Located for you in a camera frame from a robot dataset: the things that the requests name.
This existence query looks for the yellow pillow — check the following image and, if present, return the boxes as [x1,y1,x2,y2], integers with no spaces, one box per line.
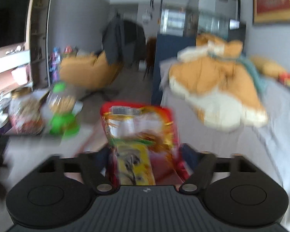
[250,55,286,78]

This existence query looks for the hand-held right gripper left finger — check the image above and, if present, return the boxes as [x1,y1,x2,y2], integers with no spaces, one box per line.
[38,147,114,194]

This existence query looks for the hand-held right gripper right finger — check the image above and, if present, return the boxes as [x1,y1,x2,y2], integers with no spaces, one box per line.
[178,144,255,194]

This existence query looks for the brown wooden chair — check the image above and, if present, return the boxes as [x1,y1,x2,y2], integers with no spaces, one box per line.
[143,37,158,79]

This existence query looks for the teal cloth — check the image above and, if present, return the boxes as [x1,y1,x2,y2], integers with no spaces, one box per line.
[207,50,267,93]

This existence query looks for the clear snack bag red base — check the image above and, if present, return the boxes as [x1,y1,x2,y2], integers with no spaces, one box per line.
[8,92,46,135]

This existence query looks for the white television cabinet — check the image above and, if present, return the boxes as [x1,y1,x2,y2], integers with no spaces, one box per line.
[0,49,35,103]

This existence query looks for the colourful toy figures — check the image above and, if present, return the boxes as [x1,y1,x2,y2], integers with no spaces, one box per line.
[49,46,61,81]

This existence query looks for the glass fish tank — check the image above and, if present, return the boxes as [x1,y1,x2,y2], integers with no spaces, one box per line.
[159,7,246,38]

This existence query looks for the clear snack jar green lid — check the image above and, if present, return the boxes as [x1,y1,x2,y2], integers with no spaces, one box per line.
[47,83,84,137]

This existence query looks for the black television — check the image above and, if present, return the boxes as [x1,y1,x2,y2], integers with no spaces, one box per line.
[0,0,31,51]

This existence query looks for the blue cabinet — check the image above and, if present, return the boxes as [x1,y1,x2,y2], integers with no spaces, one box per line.
[150,33,199,105]

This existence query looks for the grey jacket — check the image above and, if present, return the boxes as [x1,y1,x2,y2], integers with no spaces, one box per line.
[102,19,146,66]

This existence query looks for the tall display shelf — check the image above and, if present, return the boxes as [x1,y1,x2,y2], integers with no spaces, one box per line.
[26,0,55,88]

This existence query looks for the orange and cream blanket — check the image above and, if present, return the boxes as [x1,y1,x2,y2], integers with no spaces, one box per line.
[169,33,268,133]

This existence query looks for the yellow armchair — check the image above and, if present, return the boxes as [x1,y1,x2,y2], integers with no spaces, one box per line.
[59,49,124,95]

